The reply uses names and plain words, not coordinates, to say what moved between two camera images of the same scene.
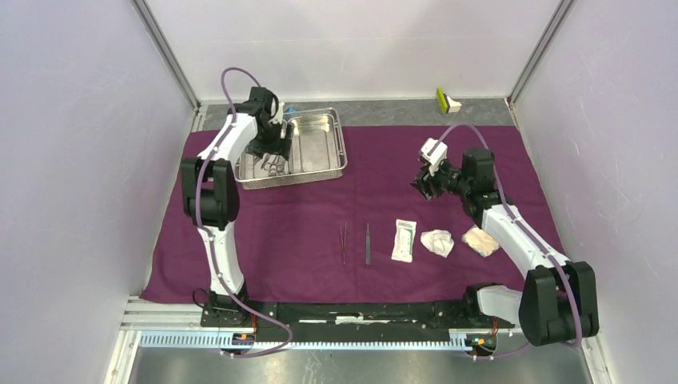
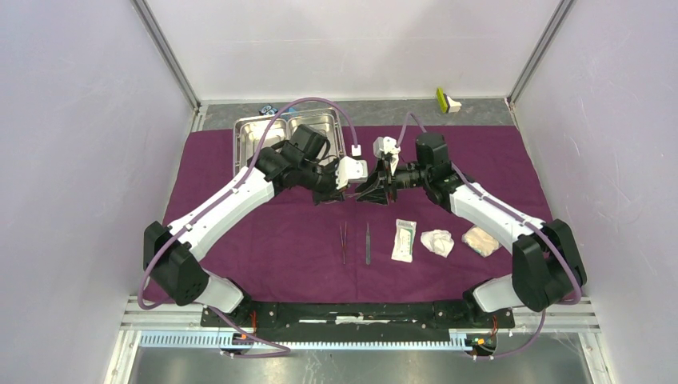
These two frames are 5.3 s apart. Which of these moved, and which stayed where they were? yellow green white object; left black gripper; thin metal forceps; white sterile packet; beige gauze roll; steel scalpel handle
Moved: left black gripper
Stayed: beige gauze roll; yellow green white object; steel scalpel handle; thin metal forceps; white sterile packet
